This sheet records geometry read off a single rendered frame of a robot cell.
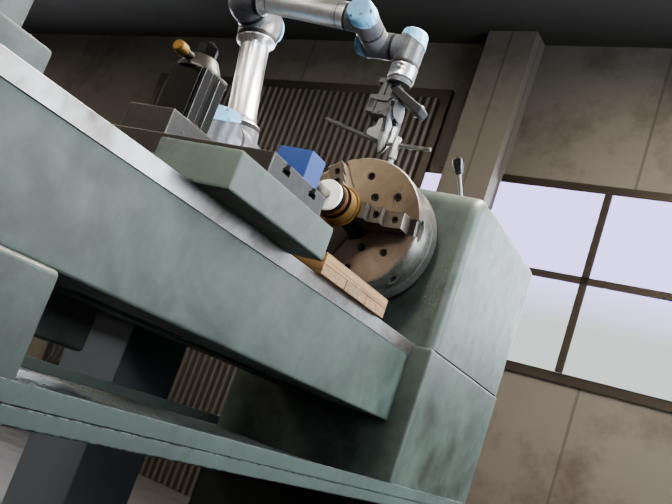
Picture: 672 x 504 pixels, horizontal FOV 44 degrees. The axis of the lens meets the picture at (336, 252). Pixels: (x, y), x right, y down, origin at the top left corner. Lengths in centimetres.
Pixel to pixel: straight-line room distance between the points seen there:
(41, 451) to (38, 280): 126
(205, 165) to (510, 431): 337
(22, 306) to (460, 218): 127
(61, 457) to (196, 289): 99
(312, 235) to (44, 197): 48
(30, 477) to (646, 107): 362
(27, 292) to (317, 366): 74
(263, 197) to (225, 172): 8
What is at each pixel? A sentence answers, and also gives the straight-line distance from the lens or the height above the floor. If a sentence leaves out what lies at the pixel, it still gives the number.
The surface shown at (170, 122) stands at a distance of 141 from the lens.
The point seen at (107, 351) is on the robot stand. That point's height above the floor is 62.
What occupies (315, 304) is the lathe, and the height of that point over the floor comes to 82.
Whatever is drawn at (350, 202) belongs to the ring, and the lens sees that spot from 180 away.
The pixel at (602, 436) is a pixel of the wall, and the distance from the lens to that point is 423.
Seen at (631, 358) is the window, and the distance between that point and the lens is 426.
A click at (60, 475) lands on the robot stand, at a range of 212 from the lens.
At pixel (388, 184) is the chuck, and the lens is 192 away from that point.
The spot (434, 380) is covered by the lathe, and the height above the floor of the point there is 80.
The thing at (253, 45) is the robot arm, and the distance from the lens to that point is 251.
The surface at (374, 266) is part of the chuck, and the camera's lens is 186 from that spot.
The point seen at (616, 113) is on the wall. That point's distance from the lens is 480.
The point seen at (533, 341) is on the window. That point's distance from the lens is 440.
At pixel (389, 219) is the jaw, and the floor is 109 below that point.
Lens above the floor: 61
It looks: 12 degrees up
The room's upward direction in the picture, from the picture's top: 19 degrees clockwise
